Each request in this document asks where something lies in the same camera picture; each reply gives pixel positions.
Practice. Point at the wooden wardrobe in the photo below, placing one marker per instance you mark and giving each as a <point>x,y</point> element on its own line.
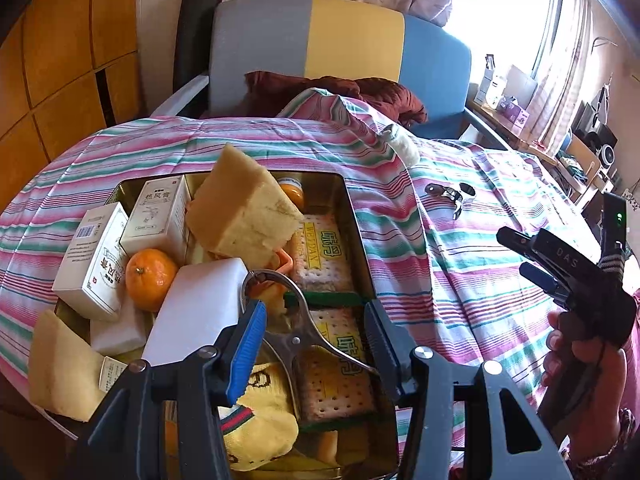
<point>60,60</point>

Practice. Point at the yellow sponge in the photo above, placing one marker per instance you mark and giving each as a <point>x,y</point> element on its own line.
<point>60,365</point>
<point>240,210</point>

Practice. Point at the white plush roll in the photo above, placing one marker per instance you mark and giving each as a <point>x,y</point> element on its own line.
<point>405,147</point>

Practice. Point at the white sponge block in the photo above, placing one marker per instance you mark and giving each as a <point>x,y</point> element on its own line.
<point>200,305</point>
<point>115,335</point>

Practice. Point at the cracker packet with green ends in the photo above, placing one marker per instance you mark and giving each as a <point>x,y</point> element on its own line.
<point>320,255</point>
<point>335,385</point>

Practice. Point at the metal tongs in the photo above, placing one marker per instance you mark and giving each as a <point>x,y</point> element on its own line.
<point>300,332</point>

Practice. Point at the cream cardboard box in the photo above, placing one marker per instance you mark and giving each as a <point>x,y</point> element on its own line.
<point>90,265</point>
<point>155,220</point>

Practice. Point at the green and white carton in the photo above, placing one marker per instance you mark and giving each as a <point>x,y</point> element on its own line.
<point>112,375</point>

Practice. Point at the wooden side table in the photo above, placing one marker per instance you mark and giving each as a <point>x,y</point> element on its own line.
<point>505,132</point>

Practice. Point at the window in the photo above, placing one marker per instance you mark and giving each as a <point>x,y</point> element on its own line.
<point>500,10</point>

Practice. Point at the sunglasses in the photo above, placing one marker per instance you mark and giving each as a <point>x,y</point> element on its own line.
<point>435,190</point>

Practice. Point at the grey yellow blue chair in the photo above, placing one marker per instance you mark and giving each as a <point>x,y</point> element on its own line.
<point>260,35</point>

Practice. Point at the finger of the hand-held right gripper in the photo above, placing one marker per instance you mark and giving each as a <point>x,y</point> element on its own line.
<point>540,280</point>
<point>517,242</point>

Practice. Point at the orange plastic rack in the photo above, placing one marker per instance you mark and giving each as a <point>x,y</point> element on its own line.
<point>284,260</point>

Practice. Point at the orange-lidded small jar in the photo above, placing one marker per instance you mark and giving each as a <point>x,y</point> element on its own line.
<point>292,195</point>

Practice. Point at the purple box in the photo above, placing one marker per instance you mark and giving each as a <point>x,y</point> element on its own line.
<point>515,110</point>

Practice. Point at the person's right hand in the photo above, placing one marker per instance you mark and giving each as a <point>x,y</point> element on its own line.
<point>607,385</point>

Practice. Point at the dark red cloth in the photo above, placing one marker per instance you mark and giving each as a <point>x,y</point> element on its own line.
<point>390,100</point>

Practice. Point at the gold tin container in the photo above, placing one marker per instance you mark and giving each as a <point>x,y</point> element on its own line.
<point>325,195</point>

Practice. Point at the black rolled mat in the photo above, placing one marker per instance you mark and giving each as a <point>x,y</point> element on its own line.
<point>195,35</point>

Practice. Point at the person's right forearm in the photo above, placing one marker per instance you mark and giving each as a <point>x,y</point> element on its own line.
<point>615,445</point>

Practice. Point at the striped curtain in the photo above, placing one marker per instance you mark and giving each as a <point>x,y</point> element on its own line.
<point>560,85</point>

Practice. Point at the white box on sill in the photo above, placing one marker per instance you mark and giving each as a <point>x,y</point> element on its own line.
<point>487,85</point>

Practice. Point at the tangerine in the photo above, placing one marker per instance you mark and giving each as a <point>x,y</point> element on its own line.
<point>150,280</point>

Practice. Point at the wooden chair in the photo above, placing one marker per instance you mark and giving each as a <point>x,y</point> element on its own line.
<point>582,152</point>

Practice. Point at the yellow sock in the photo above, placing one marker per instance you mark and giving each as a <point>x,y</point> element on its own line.
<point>265,420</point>

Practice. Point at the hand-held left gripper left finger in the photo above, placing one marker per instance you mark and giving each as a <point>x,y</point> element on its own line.
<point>247,355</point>

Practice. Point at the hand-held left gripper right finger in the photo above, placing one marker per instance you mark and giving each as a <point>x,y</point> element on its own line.
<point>380,345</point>

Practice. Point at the striped blanket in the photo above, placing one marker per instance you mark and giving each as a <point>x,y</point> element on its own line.
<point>450,285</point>

